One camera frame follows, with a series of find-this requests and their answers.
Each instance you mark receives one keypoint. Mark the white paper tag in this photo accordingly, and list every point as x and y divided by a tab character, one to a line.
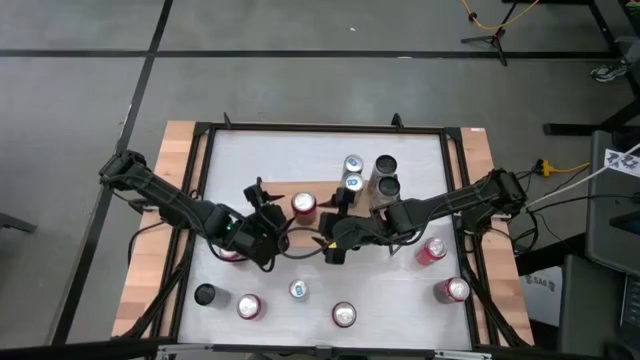
622	162

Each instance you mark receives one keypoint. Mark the black stand base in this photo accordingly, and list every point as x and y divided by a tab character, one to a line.
575	128

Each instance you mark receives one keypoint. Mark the red soda can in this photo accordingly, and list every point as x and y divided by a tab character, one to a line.
434	248
456	289

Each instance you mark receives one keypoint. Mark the red can with blue band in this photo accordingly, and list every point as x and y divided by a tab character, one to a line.
248	306
229	255

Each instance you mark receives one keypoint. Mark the black frame clip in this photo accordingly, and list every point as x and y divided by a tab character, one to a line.
396	120
227	120

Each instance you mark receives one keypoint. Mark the black tripod stand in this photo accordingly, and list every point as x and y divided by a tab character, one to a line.
495	39

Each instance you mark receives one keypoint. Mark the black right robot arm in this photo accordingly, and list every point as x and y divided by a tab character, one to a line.
450	202

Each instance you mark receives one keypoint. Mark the dark floor object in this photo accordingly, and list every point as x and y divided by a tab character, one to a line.
15	223

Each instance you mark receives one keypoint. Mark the red Coca-Cola can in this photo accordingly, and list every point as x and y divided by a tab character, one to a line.
304	202
344	314

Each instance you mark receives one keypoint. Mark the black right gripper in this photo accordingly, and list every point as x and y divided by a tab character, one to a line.
342	232

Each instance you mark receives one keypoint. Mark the black metal table frame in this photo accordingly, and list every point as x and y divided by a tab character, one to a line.
325	127

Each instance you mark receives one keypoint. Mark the yellow power plug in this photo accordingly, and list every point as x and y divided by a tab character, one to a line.
545	167

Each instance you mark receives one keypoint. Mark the person's foot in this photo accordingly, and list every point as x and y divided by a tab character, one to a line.
607	73

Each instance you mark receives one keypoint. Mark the blue silver Red Bull can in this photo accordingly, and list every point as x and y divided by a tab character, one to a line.
298	289
354	183
353	163

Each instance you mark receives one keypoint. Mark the grey cabinet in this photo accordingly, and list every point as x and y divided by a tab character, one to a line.
590	310
607	225

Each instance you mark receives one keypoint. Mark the white printed box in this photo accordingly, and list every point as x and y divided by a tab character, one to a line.
542	300

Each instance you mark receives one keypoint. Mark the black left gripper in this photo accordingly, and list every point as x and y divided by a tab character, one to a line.
262	240

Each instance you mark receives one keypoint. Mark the aluminium rail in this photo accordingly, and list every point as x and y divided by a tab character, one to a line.
320	353

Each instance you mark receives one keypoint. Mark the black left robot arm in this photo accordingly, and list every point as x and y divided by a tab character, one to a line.
165	196

